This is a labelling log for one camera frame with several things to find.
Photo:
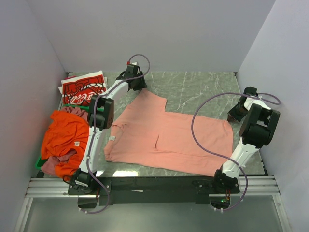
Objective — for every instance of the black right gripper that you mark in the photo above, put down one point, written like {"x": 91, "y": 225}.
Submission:
{"x": 231, "y": 114}

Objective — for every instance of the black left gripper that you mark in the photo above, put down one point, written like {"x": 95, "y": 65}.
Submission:
{"x": 142, "y": 85}

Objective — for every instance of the pink t-shirt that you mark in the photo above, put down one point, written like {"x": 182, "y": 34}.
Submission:
{"x": 147, "y": 135}

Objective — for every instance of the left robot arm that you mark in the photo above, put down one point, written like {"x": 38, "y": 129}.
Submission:
{"x": 100, "y": 118}

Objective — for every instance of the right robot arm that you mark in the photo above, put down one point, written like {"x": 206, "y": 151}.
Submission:
{"x": 257, "y": 130}

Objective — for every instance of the folded red coca-cola t-shirt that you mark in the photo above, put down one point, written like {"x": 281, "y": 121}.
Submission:
{"x": 78, "y": 90}

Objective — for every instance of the orange t-shirt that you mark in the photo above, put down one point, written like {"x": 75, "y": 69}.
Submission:
{"x": 62, "y": 140}

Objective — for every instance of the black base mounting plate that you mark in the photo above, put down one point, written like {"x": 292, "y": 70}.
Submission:
{"x": 163, "y": 189}

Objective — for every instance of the mauve t-shirt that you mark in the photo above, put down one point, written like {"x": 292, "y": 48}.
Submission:
{"x": 74, "y": 111}

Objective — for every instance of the green plastic bin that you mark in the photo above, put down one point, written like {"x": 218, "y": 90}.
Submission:
{"x": 38, "y": 164}

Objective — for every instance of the aluminium rail frame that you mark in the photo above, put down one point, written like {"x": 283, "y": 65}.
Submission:
{"x": 248, "y": 186}

